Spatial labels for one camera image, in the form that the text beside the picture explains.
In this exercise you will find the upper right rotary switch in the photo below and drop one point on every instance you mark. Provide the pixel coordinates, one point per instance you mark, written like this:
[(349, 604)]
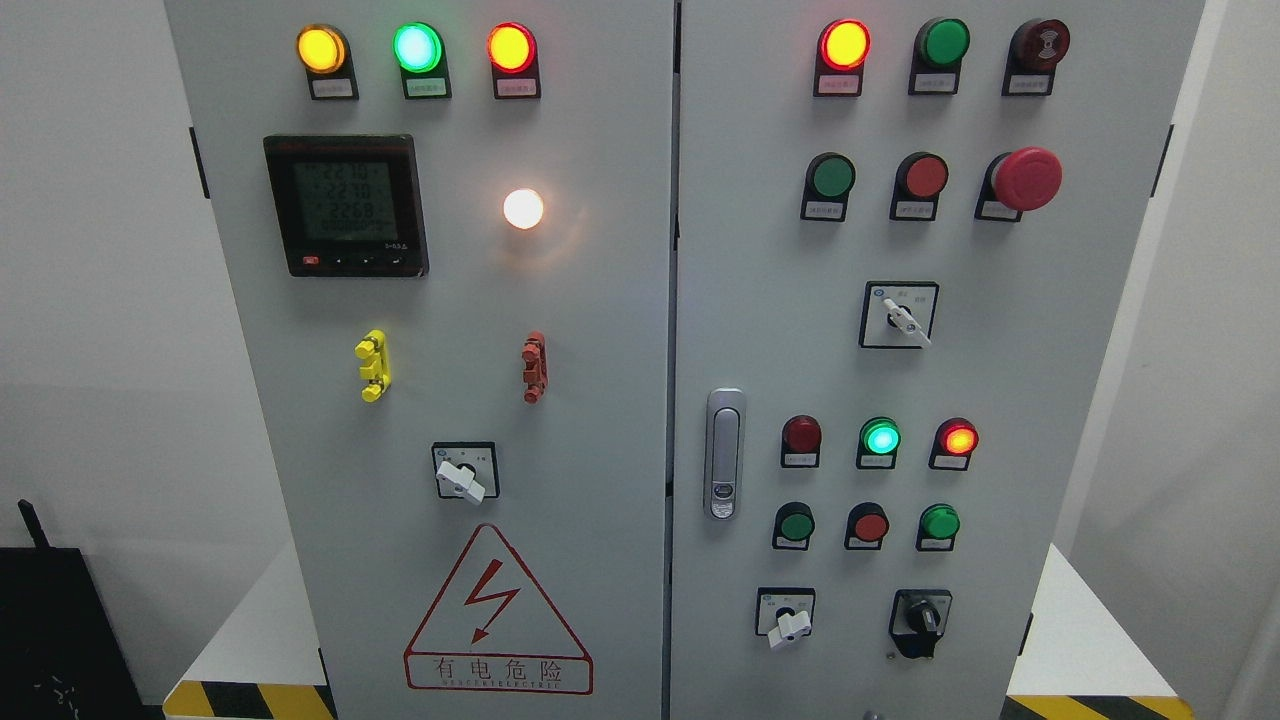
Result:
[(898, 314)]

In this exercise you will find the black selector knob switch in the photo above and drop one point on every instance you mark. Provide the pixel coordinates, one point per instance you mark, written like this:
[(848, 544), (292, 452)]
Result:
[(918, 620)]

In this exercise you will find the red indicator lamp left door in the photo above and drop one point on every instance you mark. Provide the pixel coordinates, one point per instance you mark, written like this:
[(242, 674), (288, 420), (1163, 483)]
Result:
[(511, 48)]

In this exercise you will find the grey electrical control cabinet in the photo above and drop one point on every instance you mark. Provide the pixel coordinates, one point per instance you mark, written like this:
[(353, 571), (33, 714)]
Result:
[(680, 253)]

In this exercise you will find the white platform hazard striped edge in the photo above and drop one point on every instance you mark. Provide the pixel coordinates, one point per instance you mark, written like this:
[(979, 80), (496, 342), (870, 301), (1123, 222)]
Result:
[(1077, 662)]

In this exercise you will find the red push button upper row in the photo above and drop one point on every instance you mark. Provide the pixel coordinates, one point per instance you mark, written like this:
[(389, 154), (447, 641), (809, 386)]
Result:
[(922, 176)]

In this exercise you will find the white glowing indicator lamp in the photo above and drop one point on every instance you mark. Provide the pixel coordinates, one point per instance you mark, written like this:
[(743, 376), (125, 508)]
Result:
[(523, 208)]

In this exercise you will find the left door rotary switch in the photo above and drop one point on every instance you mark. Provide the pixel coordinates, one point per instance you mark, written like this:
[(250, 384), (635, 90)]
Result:
[(466, 470)]

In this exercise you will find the lower left rotary switch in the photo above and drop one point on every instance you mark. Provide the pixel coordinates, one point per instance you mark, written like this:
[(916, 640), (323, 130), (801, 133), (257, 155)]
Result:
[(784, 614)]

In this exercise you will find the yellow terminal connector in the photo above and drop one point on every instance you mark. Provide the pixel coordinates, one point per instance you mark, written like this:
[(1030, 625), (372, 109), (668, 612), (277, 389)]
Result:
[(374, 365)]

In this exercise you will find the red indicator lamp right door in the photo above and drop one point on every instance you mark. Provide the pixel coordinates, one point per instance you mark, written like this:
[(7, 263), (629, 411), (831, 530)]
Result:
[(844, 45)]

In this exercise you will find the red push button lower middle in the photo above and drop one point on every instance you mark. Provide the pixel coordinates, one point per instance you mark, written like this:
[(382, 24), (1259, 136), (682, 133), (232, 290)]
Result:
[(867, 525)]

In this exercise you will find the red electrical hazard sticker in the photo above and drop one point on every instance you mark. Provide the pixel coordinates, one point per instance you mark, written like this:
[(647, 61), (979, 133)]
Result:
[(493, 628)]

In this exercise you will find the black digital power meter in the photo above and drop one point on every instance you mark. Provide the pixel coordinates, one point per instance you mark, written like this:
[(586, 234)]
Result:
[(348, 205)]

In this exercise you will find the red indicator lamp door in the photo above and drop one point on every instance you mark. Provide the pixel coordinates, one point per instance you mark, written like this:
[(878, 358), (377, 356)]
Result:
[(844, 45), (511, 48)]

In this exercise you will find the green push button lower left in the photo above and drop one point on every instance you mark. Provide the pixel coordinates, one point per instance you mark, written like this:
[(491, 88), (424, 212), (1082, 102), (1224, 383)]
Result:
[(794, 525)]

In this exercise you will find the green indicator lamp top left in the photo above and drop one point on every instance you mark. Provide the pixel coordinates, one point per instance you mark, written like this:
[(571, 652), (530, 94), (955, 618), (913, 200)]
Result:
[(418, 47)]

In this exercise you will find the black box with antenna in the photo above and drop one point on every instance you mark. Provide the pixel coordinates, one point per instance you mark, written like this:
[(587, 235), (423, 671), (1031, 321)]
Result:
[(59, 656)]

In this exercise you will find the red indicator lamp middle right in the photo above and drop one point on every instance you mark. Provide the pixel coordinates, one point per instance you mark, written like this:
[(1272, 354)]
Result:
[(956, 437)]

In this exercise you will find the red indicator lamp middle left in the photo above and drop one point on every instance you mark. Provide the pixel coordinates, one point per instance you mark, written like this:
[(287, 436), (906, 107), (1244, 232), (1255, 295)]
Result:
[(801, 434)]

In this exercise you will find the green push button upper row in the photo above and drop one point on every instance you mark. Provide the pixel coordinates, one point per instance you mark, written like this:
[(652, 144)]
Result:
[(830, 176)]

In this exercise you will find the green indicator lamp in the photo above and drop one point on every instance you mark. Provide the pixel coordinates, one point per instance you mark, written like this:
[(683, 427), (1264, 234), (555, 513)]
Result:
[(418, 47), (880, 436), (942, 42)]

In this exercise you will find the red terminal connector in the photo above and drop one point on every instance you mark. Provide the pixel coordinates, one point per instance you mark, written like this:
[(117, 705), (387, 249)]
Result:
[(535, 375)]

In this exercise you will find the silver door handle lock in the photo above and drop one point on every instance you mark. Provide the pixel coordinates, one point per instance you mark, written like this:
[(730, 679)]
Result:
[(722, 456)]

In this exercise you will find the green indicator lamp top right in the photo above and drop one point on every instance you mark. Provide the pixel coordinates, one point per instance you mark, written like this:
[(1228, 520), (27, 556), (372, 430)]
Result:
[(942, 42)]

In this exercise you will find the red emergency stop mushroom button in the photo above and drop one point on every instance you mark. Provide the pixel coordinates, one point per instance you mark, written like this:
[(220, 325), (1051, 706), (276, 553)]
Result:
[(1026, 179)]

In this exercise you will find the yellow indicator lamp top left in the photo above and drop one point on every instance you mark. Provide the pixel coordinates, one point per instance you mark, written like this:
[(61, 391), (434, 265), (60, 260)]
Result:
[(322, 49)]

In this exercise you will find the green indicator lamp middle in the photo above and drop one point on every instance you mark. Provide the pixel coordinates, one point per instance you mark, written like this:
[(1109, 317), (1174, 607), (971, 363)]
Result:
[(880, 436)]

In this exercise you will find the red indicator lamp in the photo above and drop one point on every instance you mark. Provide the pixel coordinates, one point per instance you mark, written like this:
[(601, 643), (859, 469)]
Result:
[(801, 434), (956, 437)]

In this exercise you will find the green push button lower right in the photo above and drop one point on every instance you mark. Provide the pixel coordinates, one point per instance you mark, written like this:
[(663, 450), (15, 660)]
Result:
[(938, 527)]

